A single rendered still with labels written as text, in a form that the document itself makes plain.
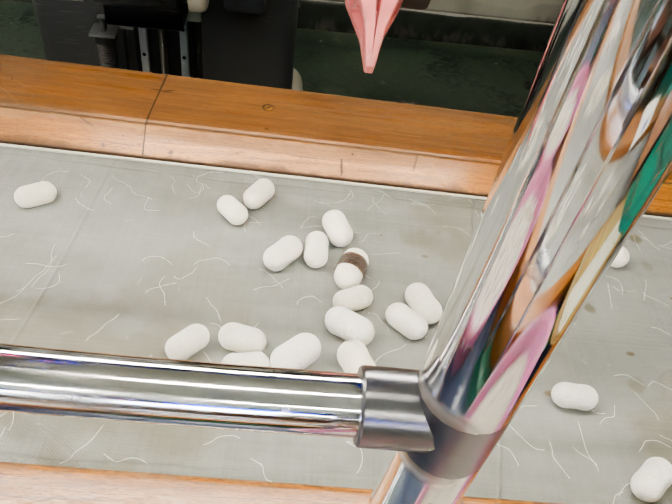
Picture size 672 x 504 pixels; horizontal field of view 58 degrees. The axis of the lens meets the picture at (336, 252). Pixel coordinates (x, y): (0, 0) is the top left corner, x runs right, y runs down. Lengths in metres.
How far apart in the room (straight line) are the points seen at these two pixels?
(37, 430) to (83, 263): 0.14
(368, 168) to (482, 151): 0.11
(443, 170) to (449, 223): 0.06
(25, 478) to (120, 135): 0.33
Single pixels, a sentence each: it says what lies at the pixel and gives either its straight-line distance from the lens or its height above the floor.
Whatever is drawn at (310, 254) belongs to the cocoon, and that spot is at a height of 0.76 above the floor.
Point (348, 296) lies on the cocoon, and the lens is 0.44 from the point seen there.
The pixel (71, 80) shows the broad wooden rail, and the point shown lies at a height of 0.76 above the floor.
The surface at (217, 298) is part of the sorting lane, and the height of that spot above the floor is 0.74.
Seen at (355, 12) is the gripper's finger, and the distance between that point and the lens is 0.54.
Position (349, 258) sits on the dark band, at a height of 0.76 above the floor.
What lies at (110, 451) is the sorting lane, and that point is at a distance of 0.40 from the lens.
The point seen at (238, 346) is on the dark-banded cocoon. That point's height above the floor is 0.75.
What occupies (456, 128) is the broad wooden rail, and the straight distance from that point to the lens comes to 0.63.
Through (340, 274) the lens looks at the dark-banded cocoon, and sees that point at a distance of 0.45.
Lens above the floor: 1.09
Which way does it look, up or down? 44 degrees down
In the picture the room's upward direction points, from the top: 10 degrees clockwise
